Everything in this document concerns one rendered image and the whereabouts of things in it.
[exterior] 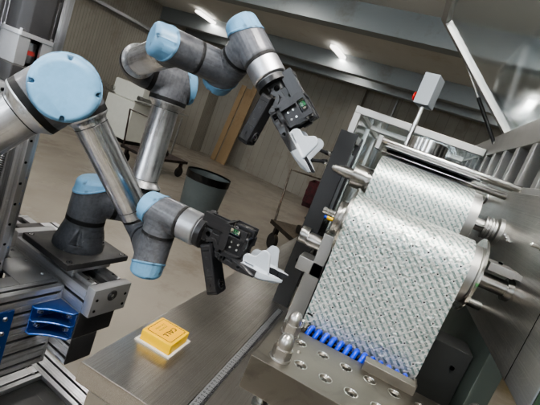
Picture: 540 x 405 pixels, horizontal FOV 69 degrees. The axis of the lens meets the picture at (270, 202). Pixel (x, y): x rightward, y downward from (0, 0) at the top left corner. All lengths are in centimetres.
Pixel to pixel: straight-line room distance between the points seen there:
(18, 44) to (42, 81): 38
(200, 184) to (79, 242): 308
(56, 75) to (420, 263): 72
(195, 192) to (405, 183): 351
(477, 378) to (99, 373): 67
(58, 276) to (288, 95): 89
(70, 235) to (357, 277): 87
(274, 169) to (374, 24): 597
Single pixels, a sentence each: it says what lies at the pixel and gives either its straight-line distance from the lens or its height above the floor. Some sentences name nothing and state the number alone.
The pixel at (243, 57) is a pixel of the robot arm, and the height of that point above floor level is 149.
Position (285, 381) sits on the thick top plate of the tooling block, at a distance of 67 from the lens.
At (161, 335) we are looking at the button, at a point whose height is 92.
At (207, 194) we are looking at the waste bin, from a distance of 434.
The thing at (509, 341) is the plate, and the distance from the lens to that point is 79.
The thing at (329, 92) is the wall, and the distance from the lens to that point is 1036.
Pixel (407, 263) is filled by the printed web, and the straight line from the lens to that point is 79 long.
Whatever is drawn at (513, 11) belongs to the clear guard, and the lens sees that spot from 125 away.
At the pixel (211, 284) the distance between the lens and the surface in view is 87.
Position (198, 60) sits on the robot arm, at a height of 145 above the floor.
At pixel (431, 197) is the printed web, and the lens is 101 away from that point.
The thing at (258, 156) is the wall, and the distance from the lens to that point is 1085.
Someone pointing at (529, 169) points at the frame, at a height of 151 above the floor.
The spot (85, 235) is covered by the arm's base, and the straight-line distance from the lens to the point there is 131.
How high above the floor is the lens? 137
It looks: 10 degrees down
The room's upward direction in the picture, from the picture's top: 21 degrees clockwise
